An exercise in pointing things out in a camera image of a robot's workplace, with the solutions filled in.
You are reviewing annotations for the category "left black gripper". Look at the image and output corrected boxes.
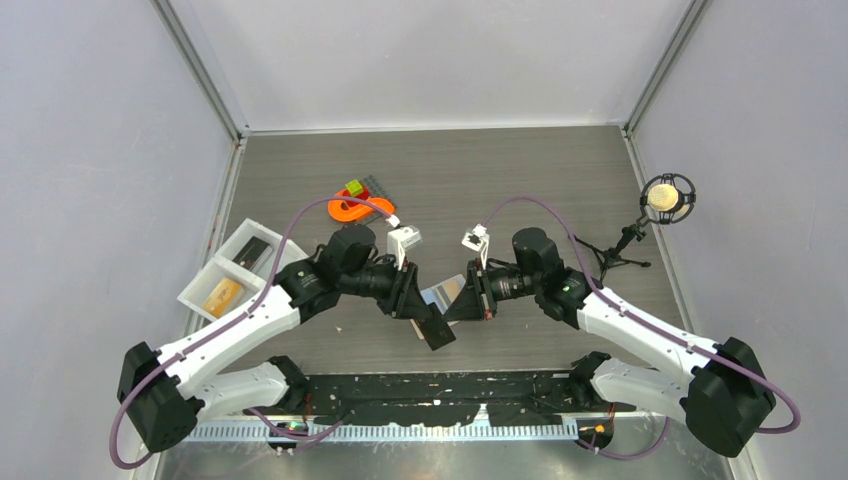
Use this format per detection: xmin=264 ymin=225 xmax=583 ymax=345
xmin=339 ymin=253 xmax=432 ymax=320

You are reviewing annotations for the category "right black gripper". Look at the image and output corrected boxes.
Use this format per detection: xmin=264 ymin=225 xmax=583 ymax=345
xmin=444 ymin=258 xmax=542 ymax=324

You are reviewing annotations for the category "tan card holder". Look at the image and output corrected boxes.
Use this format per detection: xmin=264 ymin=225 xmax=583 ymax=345
xmin=410 ymin=274 xmax=465 ymax=344

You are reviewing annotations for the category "black credit card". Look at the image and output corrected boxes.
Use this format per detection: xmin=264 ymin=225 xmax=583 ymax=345
xmin=414 ymin=309 xmax=456 ymax=351

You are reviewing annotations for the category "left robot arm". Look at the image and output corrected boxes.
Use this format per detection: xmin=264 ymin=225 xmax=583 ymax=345
xmin=117 ymin=224 xmax=455 ymax=453

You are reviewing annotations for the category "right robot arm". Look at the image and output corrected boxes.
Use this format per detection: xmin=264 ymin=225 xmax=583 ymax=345
xmin=445 ymin=225 xmax=776 ymax=458

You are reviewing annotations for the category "orange card in tray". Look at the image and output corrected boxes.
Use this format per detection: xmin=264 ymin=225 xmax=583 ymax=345
xmin=201 ymin=277 xmax=244 ymax=318

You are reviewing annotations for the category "grey studded baseplate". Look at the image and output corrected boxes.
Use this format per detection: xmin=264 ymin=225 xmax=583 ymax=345
xmin=361 ymin=175 xmax=395 ymax=205

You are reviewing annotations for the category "orange curved toy track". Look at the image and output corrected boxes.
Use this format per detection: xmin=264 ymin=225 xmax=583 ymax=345
xmin=327 ymin=195 xmax=396 ymax=223

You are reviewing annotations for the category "green toy block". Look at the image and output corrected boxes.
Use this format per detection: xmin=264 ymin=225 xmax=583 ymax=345
xmin=345 ymin=179 xmax=366 ymax=197

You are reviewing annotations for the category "white divided tray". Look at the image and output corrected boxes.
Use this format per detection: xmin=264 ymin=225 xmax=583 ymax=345
xmin=178 ymin=219 xmax=282 ymax=322

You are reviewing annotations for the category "microphone on tripod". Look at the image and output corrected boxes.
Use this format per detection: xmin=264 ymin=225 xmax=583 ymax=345
xmin=575 ymin=173 xmax=697 ymax=280

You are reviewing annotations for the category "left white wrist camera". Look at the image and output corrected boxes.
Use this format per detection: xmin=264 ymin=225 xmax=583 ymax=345
xmin=387 ymin=226 xmax=422 ymax=270

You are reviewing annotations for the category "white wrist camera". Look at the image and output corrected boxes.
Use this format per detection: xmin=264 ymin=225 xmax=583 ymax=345
xmin=387 ymin=226 xmax=422 ymax=270
xmin=461 ymin=223 xmax=490 ymax=270

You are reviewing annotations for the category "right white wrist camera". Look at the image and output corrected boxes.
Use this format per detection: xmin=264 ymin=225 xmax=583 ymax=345
xmin=461 ymin=223 xmax=490 ymax=270

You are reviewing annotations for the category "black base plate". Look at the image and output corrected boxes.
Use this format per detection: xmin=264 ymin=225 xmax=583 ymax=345
xmin=257 ymin=370 xmax=635 ymax=427

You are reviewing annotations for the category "white slotted cable duct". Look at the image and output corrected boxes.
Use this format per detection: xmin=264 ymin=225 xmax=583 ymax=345
xmin=186 ymin=419 xmax=579 ymax=443

